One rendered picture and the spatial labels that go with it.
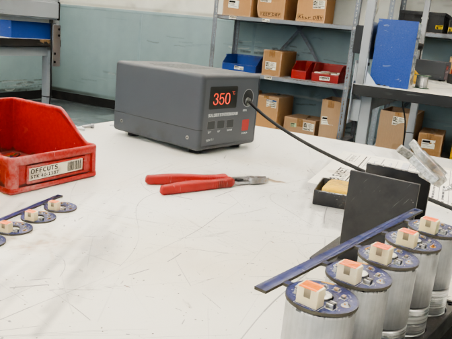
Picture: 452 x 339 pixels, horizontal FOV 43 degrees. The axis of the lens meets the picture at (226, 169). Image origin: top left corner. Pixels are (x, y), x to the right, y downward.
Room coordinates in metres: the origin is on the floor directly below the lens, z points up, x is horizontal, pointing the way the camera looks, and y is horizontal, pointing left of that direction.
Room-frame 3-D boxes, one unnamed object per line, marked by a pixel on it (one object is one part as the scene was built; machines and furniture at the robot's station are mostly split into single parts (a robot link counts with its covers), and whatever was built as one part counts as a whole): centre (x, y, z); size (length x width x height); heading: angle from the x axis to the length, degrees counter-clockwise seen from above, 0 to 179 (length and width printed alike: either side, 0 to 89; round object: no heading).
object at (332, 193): (0.52, -0.13, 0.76); 0.07 x 0.05 x 0.02; 74
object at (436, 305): (0.27, -0.11, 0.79); 0.02 x 0.02 x 0.05
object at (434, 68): (2.97, -1.00, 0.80); 0.15 x 0.12 x 0.10; 58
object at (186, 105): (0.74, 0.06, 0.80); 0.15 x 0.12 x 0.10; 53
